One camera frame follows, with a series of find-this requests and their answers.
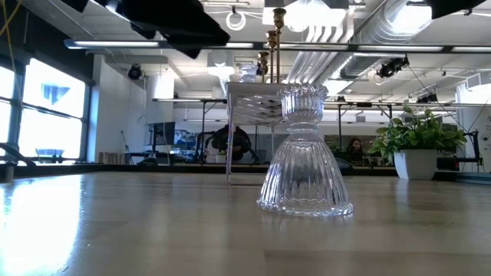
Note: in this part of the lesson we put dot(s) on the green plant in white pot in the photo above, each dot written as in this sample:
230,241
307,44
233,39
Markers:
416,163

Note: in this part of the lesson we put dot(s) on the wooden slat crate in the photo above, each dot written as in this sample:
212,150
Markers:
111,158

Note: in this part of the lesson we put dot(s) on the black track spotlight cluster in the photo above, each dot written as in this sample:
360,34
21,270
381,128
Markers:
391,68

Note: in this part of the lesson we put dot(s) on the tall gold candlestick holder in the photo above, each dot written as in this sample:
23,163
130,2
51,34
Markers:
279,14

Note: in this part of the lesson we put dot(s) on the person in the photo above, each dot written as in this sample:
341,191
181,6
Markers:
354,147
230,142

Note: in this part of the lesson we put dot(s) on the white square light panel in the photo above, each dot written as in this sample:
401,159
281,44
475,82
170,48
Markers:
307,17

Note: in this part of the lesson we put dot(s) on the silver spiral ventilation duct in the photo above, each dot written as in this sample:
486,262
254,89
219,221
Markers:
383,30

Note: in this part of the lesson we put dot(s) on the white lattice rack shelf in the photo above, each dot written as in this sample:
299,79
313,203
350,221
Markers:
245,90

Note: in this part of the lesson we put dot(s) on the dark computer monitor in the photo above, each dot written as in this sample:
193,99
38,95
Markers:
165,133

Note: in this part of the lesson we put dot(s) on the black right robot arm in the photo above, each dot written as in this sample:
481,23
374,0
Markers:
452,7

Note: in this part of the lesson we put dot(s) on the black ceiling spotlight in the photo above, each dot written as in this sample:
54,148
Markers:
134,72

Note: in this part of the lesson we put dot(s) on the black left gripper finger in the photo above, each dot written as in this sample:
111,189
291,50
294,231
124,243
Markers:
203,38

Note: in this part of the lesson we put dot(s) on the black aluminium table frame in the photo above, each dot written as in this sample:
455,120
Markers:
153,168

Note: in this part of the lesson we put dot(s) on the clear ribbed glass candle holder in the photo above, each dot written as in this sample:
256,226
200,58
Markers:
248,73
305,172

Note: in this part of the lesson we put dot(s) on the black metal stand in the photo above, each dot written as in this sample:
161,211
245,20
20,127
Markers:
475,149

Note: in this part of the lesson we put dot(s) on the long linear light bar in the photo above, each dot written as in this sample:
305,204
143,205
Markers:
403,48

